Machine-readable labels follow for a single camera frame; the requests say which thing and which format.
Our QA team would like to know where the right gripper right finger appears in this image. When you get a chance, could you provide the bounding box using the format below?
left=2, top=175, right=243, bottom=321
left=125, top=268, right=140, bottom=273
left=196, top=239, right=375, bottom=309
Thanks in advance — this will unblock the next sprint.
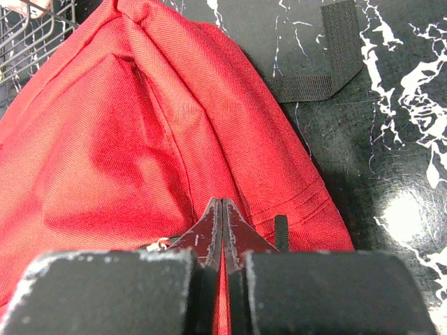
left=222, top=199, right=436, bottom=334

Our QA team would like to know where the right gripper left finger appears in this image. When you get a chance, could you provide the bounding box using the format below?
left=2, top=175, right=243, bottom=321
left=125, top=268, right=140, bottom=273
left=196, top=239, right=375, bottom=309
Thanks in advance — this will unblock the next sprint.
left=1, top=199, right=222, bottom=334

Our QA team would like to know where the red student backpack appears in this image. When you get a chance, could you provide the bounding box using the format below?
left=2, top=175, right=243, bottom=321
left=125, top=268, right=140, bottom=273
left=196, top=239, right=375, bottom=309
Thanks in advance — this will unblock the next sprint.
left=1, top=1, right=362, bottom=334

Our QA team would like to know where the dark wire dish rack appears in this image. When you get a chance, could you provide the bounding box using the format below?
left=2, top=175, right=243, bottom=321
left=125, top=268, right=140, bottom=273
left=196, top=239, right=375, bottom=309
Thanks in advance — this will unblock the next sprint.
left=1, top=1, right=78, bottom=89

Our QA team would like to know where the pink patterned mug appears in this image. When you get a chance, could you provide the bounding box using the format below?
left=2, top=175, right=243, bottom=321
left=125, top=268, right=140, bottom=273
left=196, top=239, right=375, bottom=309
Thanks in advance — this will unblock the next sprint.
left=1, top=0, right=52, bottom=19

